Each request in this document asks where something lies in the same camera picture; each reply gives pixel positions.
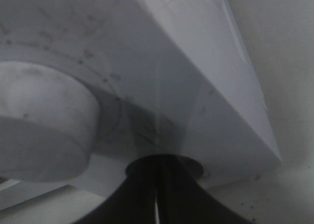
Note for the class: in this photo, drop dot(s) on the white microwave knob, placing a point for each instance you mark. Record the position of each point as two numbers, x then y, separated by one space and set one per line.
48 123

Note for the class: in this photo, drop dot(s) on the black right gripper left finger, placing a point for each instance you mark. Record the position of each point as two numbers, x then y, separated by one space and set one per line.
134 200

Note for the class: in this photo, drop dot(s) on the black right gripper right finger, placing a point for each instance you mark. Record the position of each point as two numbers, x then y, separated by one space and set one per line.
180 200

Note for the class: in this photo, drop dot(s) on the white microwave oven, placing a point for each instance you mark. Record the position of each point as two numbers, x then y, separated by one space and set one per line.
172 77

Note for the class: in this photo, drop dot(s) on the round microwave door button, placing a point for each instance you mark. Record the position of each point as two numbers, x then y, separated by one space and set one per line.
195 169

